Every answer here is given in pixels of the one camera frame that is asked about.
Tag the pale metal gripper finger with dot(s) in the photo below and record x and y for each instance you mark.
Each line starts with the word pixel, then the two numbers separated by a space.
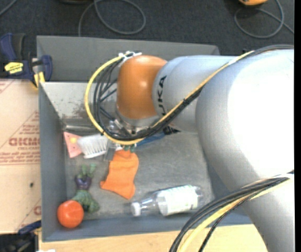
pixel 110 151

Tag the white bristle brush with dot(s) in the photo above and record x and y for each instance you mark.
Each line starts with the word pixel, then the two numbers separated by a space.
pixel 92 146

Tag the orange cloth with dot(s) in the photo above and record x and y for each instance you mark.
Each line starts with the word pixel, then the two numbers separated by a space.
pixel 121 174

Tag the green and purple toy figure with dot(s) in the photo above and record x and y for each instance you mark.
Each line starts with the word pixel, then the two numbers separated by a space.
pixel 85 190

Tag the grey metal bin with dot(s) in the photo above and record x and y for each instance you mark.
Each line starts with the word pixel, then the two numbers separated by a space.
pixel 163 167

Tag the orange ball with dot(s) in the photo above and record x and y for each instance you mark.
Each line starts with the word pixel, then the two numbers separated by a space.
pixel 70 214

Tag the clear plastic bottle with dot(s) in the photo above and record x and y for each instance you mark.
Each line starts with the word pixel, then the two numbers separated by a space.
pixel 174 199

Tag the brown cardboard board, red print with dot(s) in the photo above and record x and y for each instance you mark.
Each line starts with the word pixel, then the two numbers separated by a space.
pixel 13 119

